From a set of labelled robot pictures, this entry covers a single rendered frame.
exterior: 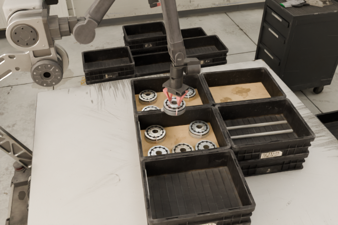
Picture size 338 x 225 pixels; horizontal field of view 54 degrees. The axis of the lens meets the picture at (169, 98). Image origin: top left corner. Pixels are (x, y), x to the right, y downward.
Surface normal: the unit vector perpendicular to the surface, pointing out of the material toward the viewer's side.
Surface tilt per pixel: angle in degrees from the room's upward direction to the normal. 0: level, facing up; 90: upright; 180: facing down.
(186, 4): 90
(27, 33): 90
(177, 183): 0
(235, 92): 0
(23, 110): 0
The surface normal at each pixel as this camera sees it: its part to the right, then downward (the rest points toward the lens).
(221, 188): 0.00, -0.79
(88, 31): 0.25, 0.47
